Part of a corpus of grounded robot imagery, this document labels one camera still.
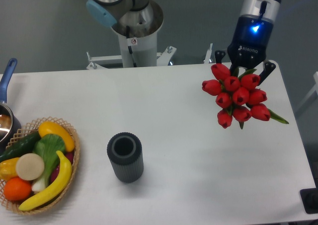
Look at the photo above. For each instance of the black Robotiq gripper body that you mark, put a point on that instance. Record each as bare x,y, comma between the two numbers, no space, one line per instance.
248,46

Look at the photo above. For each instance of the red tulip bouquet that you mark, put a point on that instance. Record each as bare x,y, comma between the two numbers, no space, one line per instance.
238,96

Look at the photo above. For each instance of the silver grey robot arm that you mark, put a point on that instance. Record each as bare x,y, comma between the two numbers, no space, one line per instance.
108,12

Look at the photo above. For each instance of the dark grey ribbed vase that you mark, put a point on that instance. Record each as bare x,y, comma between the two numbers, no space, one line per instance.
125,153

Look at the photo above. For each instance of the white furniture at right edge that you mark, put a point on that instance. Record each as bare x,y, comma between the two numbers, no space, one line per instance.
309,98

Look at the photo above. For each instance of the black device at table edge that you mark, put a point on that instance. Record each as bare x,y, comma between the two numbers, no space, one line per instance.
310,200

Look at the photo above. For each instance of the purple red vegetable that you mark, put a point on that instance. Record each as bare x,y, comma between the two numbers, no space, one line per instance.
54,174

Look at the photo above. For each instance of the yellow squash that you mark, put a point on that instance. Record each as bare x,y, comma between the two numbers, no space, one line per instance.
49,127

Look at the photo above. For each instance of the yellow banana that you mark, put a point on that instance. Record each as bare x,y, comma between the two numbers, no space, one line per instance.
54,189

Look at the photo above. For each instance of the green bok choy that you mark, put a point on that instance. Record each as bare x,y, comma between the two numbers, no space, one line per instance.
46,148

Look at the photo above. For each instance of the green cucumber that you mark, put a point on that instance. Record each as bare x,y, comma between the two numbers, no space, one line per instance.
22,146

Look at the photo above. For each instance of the beige round disc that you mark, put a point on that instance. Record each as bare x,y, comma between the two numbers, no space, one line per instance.
29,166

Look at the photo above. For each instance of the yellow bell pepper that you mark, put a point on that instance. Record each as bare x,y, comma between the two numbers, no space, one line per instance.
7,169

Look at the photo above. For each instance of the orange fruit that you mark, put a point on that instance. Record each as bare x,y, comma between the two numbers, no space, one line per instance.
17,189

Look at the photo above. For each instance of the woven wicker basket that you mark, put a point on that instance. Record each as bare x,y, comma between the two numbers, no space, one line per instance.
24,131

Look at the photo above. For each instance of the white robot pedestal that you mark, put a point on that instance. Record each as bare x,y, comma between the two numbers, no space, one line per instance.
137,35

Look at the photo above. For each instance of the white metal base frame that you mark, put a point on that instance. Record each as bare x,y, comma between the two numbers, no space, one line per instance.
104,59

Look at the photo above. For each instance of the blue handled saucepan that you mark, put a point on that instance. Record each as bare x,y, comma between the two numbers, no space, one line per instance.
9,124

